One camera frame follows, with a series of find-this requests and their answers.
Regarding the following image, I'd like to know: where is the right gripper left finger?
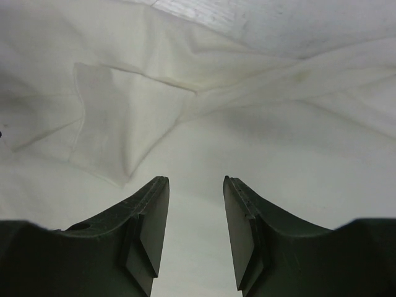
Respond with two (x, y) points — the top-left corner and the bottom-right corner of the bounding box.
(1, 176), (170, 296)

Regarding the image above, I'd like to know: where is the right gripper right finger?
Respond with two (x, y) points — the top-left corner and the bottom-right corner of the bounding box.
(223, 177), (395, 296)

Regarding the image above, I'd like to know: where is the cream white t shirt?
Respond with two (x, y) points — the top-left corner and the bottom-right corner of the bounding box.
(1, 1), (395, 296)

